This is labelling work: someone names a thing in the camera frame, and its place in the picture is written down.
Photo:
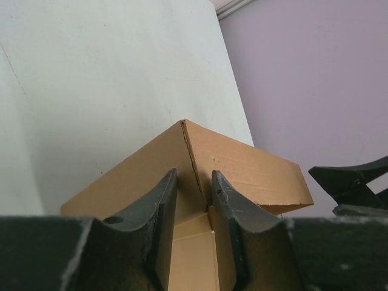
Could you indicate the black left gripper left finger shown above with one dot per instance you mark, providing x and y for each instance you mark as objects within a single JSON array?
[{"x": 130, "y": 250}]

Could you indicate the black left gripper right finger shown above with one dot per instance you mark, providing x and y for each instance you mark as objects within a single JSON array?
[{"x": 257, "y": 250}]

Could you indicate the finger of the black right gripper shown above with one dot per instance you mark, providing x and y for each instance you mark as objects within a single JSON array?
[{"x": 348, "y": 185}]

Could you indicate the brown cardboard box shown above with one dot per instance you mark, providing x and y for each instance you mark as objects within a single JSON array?
[{"x": 195, "y": 152}]

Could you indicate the aluminium frame post right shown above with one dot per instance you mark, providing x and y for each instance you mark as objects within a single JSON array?
[{"x": 231, "y": 7}]

